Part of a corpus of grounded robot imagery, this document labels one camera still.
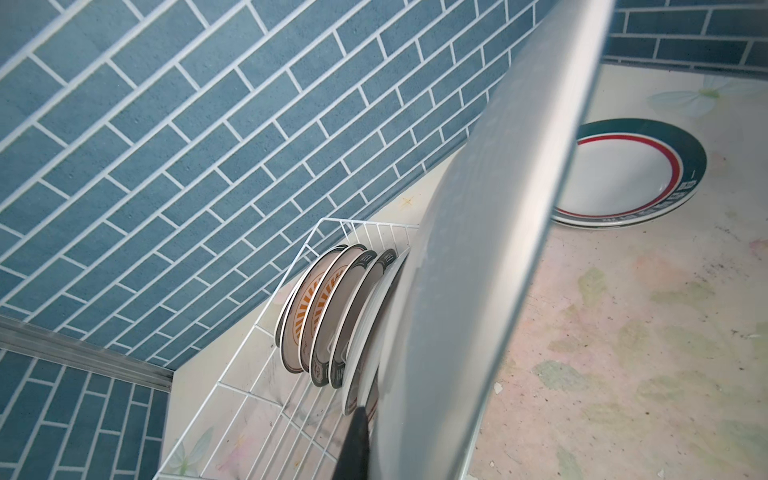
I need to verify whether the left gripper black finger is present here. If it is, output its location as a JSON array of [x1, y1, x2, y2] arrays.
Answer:
[[332, 407, 370, 480]]

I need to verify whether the white wire dish rack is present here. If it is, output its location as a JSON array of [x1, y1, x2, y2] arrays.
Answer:
[[157, 218, 417, 479]]

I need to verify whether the white plate green red rim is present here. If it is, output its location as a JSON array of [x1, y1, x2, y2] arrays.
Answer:
[[552, 118, 708, 229]]

